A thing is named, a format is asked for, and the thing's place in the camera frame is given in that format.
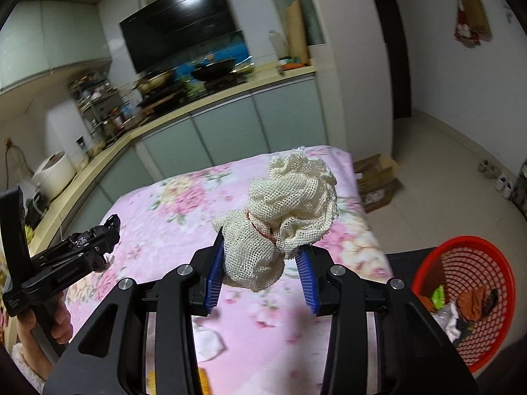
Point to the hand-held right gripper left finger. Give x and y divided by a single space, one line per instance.
214 273

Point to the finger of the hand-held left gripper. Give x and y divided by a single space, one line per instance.
105 234

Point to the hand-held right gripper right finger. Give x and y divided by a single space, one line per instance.
306 282

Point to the white mesh cloth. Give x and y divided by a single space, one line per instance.
284 210

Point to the black and orange cloth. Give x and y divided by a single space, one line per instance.
473 303

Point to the red plastic mesh basket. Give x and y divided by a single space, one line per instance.
490 263

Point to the person's left forearm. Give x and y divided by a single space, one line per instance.
29 368

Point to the person's left hand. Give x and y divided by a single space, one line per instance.
61 321

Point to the pink floral tablecloth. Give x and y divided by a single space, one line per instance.
164 214

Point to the white crumpled tissue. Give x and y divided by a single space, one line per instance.
210 340

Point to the white rice cooker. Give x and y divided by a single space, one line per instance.
53 173

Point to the dark seat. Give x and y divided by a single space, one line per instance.
405 265

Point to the small yellow scrap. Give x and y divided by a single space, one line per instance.
204 382

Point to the open cardboard box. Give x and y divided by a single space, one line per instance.
378 185

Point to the metal spice rack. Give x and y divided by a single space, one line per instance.
99 109

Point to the light green wrapper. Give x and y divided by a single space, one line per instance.
438 296

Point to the beige kitchen countertop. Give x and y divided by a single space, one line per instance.
173 119

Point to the clear crumpled plastic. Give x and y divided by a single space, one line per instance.
448 319

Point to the grey kitchen base cabinets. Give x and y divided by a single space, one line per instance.
255 119

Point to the gold pan with lid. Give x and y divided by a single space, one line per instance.
155 82

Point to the gas stove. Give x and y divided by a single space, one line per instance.
226 80

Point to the black wok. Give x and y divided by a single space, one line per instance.
214 70

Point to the grey slipper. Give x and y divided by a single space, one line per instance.
486 169

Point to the black range hood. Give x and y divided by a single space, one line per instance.
181 28

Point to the white slipper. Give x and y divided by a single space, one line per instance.
504 184

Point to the white plastic bottle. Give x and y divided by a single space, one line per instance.
278 45

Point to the wooden cutting board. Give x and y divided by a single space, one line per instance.
297 33

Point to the grey kitchen wall cabinets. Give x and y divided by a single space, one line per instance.
49 41

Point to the dark door frame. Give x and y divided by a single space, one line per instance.
391 41

